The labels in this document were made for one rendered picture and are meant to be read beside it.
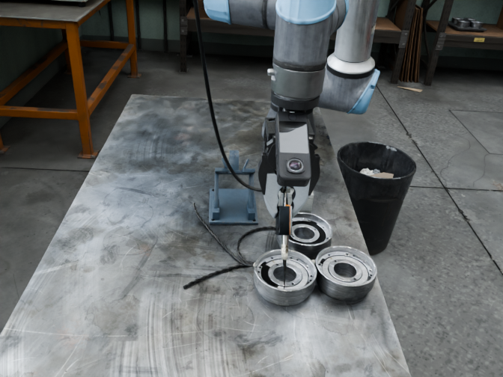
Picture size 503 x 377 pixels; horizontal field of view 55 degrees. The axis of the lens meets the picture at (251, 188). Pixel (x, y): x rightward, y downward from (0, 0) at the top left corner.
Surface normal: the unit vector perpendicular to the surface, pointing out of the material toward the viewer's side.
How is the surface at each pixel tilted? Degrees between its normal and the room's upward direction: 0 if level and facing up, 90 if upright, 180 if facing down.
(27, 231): 0
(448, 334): 0
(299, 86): 90
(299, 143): 31
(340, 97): 101
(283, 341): 0
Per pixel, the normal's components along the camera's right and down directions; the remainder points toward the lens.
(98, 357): 0.06, -0.85
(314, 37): 0.32, 0.51
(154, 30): 0.01, 0.53
